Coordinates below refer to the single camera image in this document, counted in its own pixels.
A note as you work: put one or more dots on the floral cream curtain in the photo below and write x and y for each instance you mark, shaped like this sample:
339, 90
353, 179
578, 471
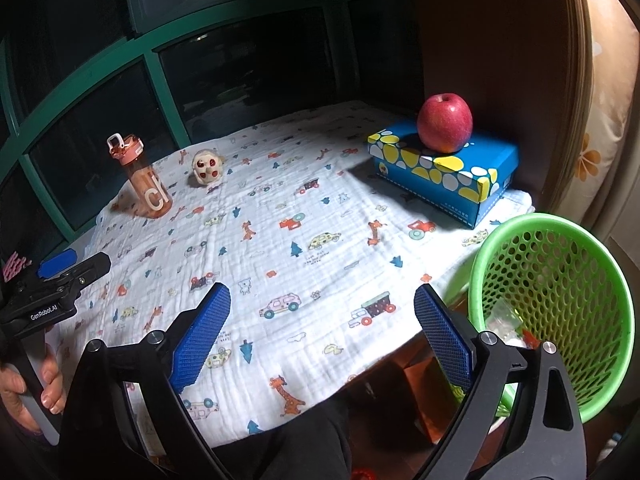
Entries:
610, 110

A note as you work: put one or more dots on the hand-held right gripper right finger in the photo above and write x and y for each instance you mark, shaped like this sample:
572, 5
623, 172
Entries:
445, 335

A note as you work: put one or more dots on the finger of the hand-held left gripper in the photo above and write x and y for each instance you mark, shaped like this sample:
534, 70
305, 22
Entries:
92, 266
57, 262

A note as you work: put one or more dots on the orange paper bag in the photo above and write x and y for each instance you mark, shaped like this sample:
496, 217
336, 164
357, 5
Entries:
425, 395

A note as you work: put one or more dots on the green window frame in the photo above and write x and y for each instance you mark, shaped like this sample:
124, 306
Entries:
167, 95

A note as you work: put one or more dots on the orange water bottle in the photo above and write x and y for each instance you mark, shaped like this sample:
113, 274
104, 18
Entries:
147, 185

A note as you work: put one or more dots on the green plastic basket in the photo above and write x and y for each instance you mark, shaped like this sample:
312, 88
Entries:
575, 280

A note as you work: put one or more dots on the red object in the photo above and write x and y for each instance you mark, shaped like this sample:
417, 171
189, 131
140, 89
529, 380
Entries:
365, 475

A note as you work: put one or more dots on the pink patterned object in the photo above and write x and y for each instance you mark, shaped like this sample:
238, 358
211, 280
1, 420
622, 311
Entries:
15, 266

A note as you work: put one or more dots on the red apple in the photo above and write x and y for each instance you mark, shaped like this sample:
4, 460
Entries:
445, 122

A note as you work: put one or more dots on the person's dark trousers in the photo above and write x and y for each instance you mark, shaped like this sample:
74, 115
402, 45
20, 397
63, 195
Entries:
280, 455

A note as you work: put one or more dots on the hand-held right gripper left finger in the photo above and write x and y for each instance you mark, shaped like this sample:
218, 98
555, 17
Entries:
200, 340

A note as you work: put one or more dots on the printed white blanket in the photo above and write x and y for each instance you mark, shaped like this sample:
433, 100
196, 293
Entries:
280, 260

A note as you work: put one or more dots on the person's left hand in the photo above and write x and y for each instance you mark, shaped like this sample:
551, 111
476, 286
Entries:
50, 382

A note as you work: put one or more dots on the brown wooden board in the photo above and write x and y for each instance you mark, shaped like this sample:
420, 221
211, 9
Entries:
500, 35

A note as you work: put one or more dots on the blue spotted tissue box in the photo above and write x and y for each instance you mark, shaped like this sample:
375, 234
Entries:
450, 180

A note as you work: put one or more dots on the cream skull toy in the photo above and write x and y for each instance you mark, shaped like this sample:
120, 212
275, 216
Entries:
206, 167

